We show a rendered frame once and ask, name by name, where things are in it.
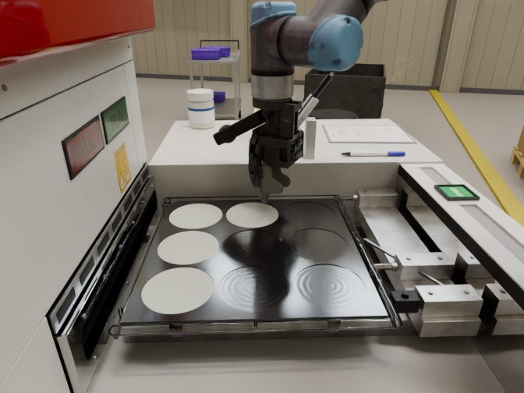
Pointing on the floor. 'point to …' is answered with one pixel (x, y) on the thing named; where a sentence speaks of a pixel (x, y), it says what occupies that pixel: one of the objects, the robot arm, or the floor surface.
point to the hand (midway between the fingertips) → (262, 196)
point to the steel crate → (350, 90)
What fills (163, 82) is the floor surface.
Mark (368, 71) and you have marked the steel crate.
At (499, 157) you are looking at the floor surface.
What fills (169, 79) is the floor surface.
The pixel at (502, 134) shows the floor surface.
